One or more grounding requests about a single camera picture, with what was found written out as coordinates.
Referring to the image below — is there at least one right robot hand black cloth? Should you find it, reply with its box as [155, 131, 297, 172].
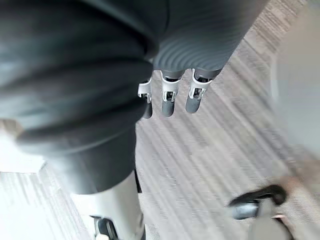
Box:
[0, 0, 267, 240]

